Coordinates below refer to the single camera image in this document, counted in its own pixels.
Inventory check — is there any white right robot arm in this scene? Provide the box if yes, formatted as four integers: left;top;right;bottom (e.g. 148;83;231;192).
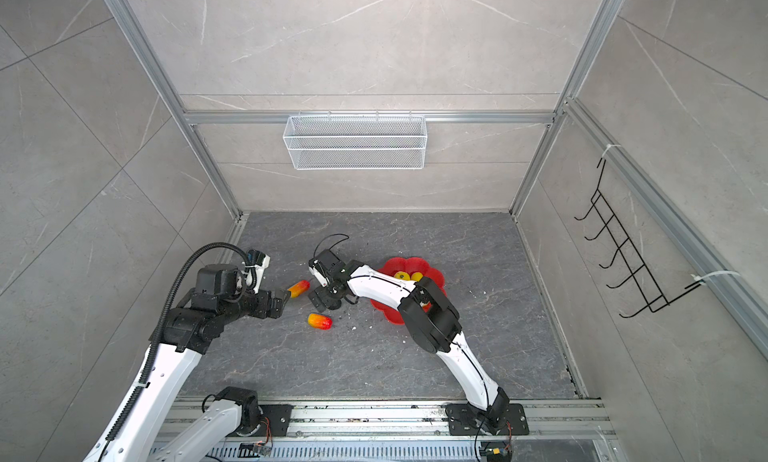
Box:
308;258;509;435

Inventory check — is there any red yellow fake peach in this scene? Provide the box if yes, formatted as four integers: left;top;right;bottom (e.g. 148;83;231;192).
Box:
288;280;311;299

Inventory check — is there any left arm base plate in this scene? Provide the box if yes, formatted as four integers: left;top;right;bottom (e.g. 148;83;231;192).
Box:
256;404;294;439

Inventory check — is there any red yellow fake mango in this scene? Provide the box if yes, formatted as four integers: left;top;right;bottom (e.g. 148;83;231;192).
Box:
307;314;333;330

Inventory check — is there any aluminium mounting rail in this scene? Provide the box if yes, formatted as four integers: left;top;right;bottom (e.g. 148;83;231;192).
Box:
149;398;619;462

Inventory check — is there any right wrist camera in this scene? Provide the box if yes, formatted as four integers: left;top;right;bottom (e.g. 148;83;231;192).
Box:
308;249;345;287

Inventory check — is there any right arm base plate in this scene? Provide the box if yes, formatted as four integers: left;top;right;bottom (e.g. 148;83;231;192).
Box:
444;403;530;436

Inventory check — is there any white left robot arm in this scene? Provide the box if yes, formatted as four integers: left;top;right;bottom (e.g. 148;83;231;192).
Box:
86;264;292;461

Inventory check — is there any black corrugated cable conduit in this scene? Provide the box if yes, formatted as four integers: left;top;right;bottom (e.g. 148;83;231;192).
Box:
98;242;250;448

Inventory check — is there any black wire hook rack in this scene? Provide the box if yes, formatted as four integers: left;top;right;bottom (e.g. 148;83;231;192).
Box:
574;159;705;320

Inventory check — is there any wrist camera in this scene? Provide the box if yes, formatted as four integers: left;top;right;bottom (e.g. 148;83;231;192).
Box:
308;249;345;287
244;250;271;292

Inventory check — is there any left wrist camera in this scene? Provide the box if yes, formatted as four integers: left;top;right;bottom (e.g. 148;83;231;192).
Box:
244;250;271;292

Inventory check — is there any black camera cable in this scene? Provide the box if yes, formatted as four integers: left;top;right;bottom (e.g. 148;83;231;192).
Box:
313;233;350;259

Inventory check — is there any white wire mesh basket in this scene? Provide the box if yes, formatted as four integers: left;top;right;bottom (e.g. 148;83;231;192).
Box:
283;115;428;171

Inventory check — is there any red flower-shaped fruit bowl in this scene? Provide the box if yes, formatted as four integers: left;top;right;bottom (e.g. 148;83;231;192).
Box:
370;257;446;325

